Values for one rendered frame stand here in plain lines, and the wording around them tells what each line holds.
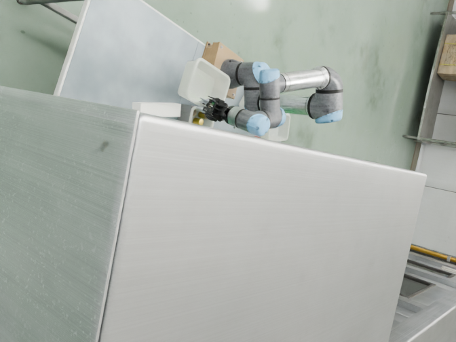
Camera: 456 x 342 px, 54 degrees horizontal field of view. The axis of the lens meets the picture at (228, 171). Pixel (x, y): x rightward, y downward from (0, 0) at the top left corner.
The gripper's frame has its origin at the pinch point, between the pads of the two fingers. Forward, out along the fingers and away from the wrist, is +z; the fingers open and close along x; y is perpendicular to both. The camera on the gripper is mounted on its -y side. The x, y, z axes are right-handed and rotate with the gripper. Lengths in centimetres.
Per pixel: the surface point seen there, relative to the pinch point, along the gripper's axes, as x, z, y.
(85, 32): -8, 37, 38
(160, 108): 7.8, 28.8, -4.9
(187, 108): 2.3, 30.2, -21.6
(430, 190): -44, 85, -637
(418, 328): 34, -108, 8
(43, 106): 13, -94, 109
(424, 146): -106, 119, -627
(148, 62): -9.6, 37.4, 4.3
